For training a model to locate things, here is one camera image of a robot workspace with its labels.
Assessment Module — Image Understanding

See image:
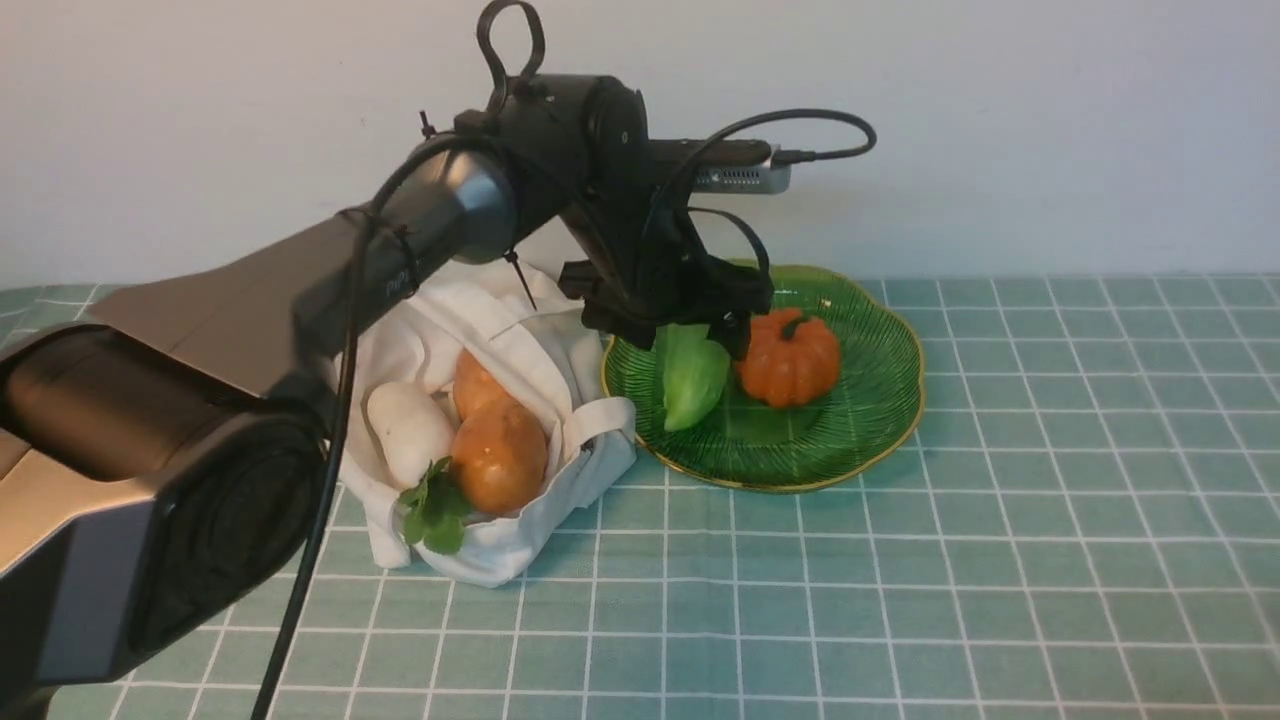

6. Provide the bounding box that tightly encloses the green leaf-shaped glass plate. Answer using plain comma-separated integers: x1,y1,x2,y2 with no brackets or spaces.
602,265,925,495

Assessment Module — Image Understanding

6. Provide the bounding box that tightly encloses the white cloth bag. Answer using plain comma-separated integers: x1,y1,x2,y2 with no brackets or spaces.
340,261,637,588

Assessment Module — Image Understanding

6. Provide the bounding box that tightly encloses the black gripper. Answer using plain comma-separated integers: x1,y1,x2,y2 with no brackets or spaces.
557,205,774,363

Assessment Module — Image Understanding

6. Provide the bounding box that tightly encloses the orange vegetable in bag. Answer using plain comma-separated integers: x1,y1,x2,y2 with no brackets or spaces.
452,350,515,421

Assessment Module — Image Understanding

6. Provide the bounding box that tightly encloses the small orange pumpkin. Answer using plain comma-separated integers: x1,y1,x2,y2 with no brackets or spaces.
735,307,842,407

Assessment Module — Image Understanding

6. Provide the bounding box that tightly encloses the green checked tablecloth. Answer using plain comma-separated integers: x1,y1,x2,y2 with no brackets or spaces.
0,277,1280,720

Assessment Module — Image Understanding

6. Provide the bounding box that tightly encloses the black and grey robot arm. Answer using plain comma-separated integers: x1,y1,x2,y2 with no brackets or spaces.
1,70,773,719

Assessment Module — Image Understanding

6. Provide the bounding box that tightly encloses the brown potato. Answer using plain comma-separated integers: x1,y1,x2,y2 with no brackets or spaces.
451,398,548,518

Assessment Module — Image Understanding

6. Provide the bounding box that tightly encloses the black cable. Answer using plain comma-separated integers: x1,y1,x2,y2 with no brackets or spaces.
250,0,878,720

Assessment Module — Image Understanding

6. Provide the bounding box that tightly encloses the white radish with leaves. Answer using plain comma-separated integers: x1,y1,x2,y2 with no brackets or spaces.
366,382,471,556

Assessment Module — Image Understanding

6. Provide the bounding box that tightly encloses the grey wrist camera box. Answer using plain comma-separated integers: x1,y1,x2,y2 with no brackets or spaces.
650,138,792,195

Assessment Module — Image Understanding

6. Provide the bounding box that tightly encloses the light green vegetable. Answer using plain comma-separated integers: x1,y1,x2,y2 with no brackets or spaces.
660,324,731,433

